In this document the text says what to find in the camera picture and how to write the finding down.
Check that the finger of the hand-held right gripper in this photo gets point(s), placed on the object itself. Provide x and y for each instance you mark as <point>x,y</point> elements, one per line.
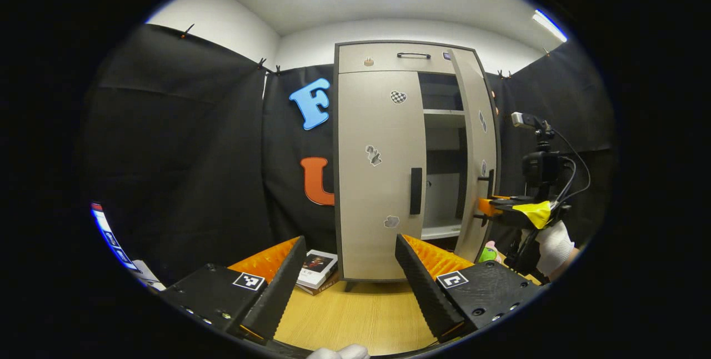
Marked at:
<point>486,206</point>

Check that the white cabinet shelf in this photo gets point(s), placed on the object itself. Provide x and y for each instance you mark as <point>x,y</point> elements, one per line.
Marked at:
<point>439,232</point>
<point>444,120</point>

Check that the green plush toy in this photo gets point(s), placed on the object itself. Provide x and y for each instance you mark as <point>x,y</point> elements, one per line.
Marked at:
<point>487,254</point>

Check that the ceiling light panel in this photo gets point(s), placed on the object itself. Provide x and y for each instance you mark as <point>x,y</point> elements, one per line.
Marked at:
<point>550,25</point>

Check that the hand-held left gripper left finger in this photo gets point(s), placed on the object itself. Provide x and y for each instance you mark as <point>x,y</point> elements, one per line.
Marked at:
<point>280,292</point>

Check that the brown book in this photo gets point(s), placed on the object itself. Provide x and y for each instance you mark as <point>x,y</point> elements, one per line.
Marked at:
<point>325,288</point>

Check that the beige double-door shoe cabinet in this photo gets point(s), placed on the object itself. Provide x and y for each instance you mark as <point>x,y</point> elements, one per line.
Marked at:
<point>377,59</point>

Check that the lit screen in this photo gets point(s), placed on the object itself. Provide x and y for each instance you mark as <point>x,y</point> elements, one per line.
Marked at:
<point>111,239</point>

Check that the black backdrop cloth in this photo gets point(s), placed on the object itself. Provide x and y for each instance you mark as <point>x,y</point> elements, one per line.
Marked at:
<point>194,153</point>

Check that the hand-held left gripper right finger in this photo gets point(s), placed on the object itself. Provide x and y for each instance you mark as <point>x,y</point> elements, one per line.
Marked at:
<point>427,292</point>

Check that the beige shoe cabinet door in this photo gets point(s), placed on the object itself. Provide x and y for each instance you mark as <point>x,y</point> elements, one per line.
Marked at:
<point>472,148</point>
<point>366,114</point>

